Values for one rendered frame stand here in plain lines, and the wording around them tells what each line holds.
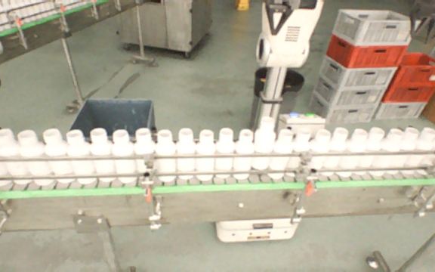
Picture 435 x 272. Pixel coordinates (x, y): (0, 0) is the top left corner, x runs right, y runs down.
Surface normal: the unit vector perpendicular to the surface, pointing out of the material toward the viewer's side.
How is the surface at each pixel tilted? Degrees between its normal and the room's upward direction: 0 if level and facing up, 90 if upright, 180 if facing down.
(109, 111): 90
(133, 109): 90
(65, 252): 0
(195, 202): 90
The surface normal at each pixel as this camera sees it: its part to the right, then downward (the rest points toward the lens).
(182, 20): -0.21, 0.59
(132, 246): 0.07, -0.79
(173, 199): 0.11, 0.62
